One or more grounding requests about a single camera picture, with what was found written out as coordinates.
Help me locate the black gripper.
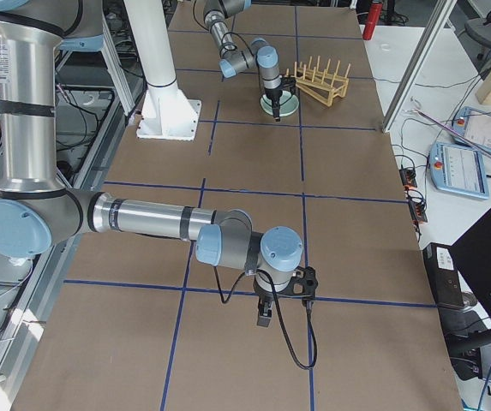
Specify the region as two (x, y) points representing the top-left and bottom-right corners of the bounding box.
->
(263, 79), (283, 122)
(254, 288), (278, 328)

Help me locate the light green round plate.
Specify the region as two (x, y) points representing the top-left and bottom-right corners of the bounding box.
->
(260, 91), (300, 117)

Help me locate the wooden dish rack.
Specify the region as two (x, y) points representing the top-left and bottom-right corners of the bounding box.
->
(285, 56), (351, 107)

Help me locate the white reacher grabber tool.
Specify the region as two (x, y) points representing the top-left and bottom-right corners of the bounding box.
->
(405, 104), (491, 159)

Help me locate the red cylinder bottle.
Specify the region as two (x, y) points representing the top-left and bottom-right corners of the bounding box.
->
(362, 0), (383, 41)

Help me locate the orange black connector strip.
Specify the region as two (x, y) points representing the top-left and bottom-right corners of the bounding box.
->
(399, 167), (428, 225)

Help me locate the black desktop computer box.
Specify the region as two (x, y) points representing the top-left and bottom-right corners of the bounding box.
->
(422, 242), (478, 311)

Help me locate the near blue teach pendant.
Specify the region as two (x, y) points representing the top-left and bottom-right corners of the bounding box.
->
(428, 142), (489, 200)

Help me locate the blue teach pendant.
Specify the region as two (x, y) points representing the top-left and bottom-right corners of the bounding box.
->
(428, 142), (489, 200)
(452, 106), (491, 152)

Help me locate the far blue teach pendant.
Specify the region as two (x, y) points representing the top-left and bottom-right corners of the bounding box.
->
(452, 106), (491, 152)

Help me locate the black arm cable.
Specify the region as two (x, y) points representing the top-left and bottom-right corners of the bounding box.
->
(191, 0), (272, 61)
(213, 261), (319, 371)

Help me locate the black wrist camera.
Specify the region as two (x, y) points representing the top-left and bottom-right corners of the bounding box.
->
(281, 74), (296, 93)
(283, 266), (319, 301)

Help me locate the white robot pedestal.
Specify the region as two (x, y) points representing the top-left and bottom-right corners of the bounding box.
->
(124, 0), (201, 141)

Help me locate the aluminium frame post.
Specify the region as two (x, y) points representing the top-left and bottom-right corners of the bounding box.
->
(381, 0), (457, 133)

